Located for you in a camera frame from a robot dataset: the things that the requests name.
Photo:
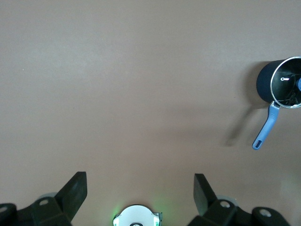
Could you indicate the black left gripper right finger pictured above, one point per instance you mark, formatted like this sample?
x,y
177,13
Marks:
x,y
216,212

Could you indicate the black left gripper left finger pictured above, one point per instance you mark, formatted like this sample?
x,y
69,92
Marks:
x,y
58,207

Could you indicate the brown table mat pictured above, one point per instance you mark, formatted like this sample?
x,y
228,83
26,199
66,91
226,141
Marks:
x,y
117,82

